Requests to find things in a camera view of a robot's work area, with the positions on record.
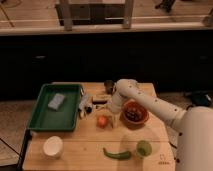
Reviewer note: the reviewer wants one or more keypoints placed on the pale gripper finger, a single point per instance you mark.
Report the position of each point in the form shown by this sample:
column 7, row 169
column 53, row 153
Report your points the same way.
column 114, row 120

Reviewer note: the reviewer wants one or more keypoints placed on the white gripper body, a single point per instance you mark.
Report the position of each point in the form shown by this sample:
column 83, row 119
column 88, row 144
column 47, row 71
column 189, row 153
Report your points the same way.
column 115, row 103

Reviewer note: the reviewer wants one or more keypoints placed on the red apple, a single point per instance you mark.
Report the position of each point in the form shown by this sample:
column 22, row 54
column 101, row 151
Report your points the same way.
column 102, row 121

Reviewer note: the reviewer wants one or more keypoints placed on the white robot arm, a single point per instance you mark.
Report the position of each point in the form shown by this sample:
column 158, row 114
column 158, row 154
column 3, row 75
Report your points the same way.
column 195, row 126

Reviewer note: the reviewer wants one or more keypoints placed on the dark small cup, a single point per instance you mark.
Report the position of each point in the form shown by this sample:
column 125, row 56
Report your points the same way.
column 109, row 86

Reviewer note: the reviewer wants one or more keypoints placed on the green plastic cup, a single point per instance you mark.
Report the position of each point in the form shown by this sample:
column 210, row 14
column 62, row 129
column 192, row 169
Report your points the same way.
column 143, row 149

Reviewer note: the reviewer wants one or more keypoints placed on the white paper cup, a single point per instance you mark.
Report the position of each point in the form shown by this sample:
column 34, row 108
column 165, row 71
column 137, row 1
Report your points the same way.
column 53, row 147

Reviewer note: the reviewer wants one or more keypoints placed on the wooden block with black strip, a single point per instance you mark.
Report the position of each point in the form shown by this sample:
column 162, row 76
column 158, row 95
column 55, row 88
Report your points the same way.
column 100, row 99

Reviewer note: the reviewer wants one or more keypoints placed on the terracotta bowl with fruit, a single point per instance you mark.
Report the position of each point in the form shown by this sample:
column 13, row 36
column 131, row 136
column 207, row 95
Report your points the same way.
column 134, row 115

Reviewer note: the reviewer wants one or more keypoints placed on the small toy figure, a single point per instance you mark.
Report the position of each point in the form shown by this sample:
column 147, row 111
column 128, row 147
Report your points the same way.
column 85, row 105

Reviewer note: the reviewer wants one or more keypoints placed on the green chili pepper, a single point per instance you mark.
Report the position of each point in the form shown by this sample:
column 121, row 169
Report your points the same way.
column 118, row 156

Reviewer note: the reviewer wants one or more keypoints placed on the green plastic tray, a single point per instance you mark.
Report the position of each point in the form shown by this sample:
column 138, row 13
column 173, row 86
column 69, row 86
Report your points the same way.
column 64, row 119

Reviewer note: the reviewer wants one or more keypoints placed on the blue grey sponge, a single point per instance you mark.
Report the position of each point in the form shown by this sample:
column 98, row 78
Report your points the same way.
column 56, row 101

